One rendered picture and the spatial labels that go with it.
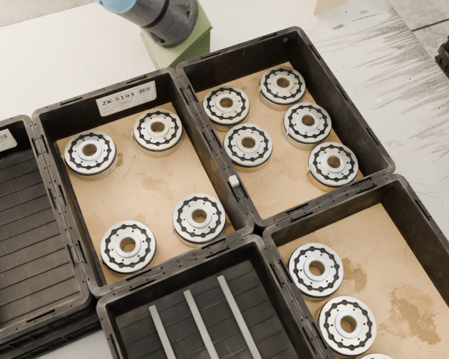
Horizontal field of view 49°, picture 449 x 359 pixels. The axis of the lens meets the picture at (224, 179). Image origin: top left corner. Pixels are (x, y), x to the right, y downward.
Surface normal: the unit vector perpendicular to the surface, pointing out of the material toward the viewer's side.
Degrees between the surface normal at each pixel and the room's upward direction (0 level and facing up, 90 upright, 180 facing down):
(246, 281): 0
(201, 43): 90
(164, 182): 0
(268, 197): 0
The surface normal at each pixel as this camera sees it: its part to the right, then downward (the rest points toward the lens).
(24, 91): 0.04, -0.45
